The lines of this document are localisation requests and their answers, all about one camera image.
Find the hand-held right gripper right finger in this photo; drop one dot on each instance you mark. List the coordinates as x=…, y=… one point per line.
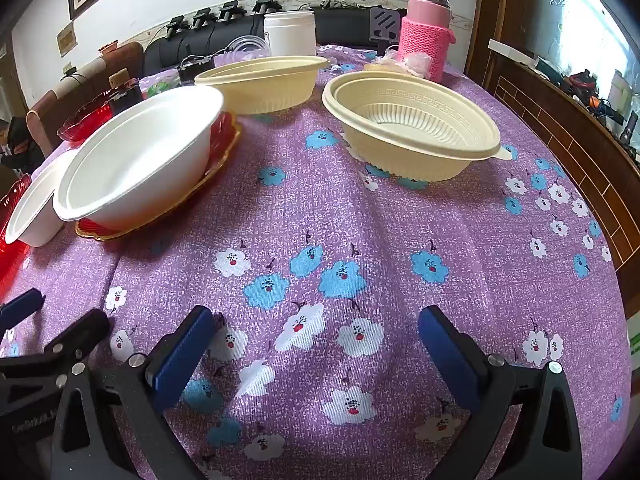
x=450, y=355

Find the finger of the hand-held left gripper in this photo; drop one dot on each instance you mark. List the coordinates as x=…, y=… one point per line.
x=20, y=307
x=80, y=332

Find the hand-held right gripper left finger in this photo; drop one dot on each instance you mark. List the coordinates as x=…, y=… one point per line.
x=185, y=355

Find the large red plate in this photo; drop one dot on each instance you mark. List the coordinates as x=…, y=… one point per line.
x=10, y=260

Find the small white bowl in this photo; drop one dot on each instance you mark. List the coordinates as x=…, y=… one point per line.
x=35, y=210

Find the large white bowl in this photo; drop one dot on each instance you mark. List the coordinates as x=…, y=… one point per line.
x=140, y=160

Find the red plate with gold rim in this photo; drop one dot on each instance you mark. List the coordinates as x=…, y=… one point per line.
x=223, y=135

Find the cream patterned plastic bowl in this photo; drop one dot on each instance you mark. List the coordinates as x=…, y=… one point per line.
x=425, y=125

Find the purple floral tablecloth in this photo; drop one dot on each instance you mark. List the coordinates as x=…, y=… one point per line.
x=350, y=220

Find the brown armchair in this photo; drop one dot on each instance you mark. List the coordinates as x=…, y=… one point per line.
x=45, y=120

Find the red glass scalloped plate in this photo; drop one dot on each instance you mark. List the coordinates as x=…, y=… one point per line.
x=85, y=120

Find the wooden spool on dark base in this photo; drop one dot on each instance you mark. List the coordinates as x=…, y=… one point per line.
x=122, y=80

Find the dark wooden cabinet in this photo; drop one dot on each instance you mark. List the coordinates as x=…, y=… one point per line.
x=550, y=125

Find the black cylindrical device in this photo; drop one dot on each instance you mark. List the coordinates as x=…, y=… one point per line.
x=196, y=70

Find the clear plastic snack bag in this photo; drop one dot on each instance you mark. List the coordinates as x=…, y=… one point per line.
x=400, y=62

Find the white box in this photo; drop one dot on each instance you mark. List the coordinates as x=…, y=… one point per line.
x=510, y=52

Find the pink thermos with knitted sleeve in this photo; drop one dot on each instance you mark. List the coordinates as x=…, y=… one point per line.
x=425, y=45

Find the black clamp device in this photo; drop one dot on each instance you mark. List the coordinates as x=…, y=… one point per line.
x=264, y=4
x=204, y=17
x=231, y=11
x=179, y=27

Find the white plastic jar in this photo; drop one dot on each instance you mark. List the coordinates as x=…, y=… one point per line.
x=290, y=35

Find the grey slotted stand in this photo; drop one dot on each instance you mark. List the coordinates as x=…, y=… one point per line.
x=387, y=22

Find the black leather sofa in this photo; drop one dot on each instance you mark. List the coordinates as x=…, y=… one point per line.
x=340, y=25

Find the window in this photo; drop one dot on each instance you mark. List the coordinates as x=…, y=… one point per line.
x=590, y=20

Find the white wall socket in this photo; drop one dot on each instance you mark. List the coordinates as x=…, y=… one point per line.
x=68, y=67

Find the wall plaque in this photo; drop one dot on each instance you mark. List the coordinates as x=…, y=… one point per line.
x=66, y=40

